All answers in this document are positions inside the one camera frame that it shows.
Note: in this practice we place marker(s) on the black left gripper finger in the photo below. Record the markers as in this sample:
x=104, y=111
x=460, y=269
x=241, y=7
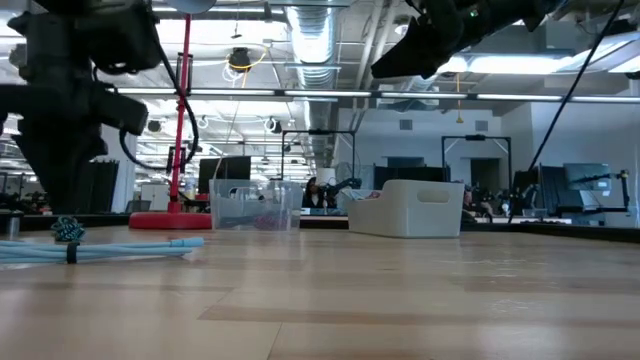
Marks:
x=85, y=170
x=50, y=170

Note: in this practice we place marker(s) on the long ceiling light strip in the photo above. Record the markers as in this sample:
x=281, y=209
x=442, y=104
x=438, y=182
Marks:
x=325, y=93

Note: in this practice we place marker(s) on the black computer monitor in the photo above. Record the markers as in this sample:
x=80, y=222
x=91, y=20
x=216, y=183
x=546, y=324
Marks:
x=225, y=170

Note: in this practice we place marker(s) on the silver ribbed ventilation duct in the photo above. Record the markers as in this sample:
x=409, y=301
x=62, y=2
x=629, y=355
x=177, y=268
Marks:
x=312, y=45

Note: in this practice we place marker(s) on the red desk lamp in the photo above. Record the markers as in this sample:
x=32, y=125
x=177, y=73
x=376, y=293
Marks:
x=172, y=220

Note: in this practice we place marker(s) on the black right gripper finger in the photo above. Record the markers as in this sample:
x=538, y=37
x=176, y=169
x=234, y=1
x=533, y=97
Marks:
x=420, y=55

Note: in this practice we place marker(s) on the black gantry frame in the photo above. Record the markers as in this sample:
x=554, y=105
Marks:
x=475, y=137
x=318, y=132

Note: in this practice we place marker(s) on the white plastic bin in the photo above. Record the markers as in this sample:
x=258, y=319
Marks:
x=405, y=220

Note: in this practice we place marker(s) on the clear plastic bin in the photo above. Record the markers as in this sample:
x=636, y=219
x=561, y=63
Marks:
x=235, y=205

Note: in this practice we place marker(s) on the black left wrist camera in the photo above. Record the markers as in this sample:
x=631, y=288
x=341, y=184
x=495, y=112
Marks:
x=130, y=40

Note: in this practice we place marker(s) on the silver metal post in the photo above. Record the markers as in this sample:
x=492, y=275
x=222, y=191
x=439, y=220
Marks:
x=13, y=230

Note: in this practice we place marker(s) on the silver smooth ventilation duct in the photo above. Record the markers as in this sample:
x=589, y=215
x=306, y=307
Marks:
x=415, y=85

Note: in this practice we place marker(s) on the black partition panel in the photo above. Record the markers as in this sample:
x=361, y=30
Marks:
x=107, y=187

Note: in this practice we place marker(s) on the person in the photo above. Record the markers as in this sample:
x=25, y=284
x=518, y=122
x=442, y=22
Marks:
x=312, y=197
x=470, y=205

